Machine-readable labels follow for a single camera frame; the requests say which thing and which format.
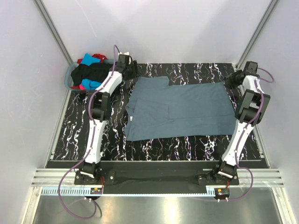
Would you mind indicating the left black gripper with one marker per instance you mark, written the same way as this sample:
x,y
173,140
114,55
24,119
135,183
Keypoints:
x,y
135,71

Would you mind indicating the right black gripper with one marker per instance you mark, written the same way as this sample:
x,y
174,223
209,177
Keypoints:
x,y
230,78

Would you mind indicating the grey blue t shirt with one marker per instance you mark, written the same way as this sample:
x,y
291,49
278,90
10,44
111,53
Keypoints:
x,y
157,109

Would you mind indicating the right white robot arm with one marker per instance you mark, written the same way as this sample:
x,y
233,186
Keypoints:
x,y
248,113

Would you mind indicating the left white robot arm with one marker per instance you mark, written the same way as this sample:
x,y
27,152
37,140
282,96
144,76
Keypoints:
x,y
99,112

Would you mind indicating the red t shirt in basket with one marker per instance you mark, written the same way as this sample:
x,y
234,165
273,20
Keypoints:
x,y
103,58

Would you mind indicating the black t shirt in basket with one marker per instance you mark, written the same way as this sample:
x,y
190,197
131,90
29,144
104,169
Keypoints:
x,y
94,72

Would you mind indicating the cyan t shirt in basket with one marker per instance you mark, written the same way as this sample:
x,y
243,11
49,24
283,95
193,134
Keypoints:
x,y
88,60

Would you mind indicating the pink garment in basket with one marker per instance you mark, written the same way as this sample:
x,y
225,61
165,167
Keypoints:
x,y
81,87

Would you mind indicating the teal plastic laundry basket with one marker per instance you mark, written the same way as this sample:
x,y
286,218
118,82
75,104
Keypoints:
x,y
69,78

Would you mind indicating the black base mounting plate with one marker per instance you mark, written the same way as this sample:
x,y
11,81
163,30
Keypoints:
x,y
154,177

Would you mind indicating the aluminium frame rail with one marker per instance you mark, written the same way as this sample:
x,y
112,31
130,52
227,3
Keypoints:
x,y
54,181

